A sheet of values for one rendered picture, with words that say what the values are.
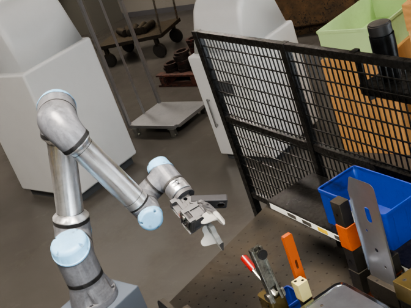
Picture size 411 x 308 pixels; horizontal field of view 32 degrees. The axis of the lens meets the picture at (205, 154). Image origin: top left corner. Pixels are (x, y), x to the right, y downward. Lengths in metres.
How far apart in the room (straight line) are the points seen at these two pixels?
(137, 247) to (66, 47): 1.72
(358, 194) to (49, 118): 0.87
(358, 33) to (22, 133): 2.70
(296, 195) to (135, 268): 2.17
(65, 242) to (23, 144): 3.71
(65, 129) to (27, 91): 3.39
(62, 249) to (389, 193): 1.02
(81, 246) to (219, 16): 3.11
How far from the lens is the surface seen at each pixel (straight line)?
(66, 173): 2.21
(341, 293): 2.11
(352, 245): 2.20
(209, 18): 5.09
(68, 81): 5.58
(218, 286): 2.84
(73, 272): 2.19
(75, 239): 2.18
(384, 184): 2.32
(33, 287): 4.91
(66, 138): 2.03
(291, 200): 2.56
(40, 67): 5.44
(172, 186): 2.22
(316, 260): 2.80
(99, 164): 2.07
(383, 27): 2.18
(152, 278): 4.41
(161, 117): 6.50
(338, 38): 4.72
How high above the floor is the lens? 2.27
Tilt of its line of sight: 23 degrees down
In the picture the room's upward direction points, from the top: 20 degrees counter-clockwise
